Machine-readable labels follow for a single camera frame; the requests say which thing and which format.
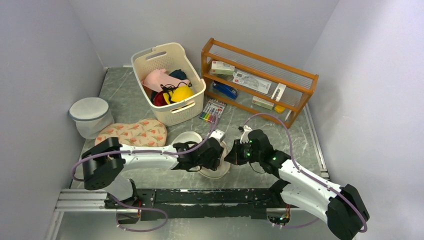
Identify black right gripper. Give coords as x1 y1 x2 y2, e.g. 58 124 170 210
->
224 138 263 166

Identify white mesh laundry bag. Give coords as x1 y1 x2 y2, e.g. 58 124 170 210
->
171 131 231 179

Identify yellow bra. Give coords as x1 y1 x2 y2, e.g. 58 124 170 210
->
160 81 194 105

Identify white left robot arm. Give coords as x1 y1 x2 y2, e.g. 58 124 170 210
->
81 131 228 208

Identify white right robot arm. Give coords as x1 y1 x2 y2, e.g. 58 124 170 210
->
224 125 370 240

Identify floral pink bra bag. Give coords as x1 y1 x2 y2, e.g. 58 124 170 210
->
94 118 168 147

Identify cream plastic laundry basket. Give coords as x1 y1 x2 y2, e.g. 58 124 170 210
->
131 42 207 126

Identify pack of coloured markers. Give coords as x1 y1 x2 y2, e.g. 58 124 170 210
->
198 99 227 124

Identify green white box lower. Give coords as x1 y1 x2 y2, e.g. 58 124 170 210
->
251 96 274 110

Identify green white box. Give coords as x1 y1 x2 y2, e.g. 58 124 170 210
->
251 96 274 110
210 60 235 76

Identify blue stapler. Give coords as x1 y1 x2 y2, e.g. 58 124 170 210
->
212 81 239 100

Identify yellow small block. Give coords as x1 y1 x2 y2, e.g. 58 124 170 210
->
274 105 286 114

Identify white pen on shelf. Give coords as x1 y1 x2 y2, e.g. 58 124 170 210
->
284 110 292 121

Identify red garment in basket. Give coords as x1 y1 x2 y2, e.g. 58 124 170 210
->
152 91 168 107

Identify orange wooden shelf rack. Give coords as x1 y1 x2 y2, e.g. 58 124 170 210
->
201 38 319 128

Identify clear blister pack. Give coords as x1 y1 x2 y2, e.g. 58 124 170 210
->
232 70 272 94

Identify dark blue garment in basket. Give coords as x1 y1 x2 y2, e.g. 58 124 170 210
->
168 69 188 81

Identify green white box upper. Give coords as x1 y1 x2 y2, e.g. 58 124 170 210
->
210 60 235 76

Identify pink cloth in basket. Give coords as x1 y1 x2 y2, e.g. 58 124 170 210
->
141 68 190 93

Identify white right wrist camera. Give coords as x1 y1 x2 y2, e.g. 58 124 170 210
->
238 125 252 144

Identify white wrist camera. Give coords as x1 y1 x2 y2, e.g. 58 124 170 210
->
209 129 226 142
238 125 252 144

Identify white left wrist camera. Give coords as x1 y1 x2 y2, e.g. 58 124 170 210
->
209 129 226 142

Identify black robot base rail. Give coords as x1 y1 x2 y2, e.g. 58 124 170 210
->
104 186 288 221

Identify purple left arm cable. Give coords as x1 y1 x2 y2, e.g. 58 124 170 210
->
70 114 220 233

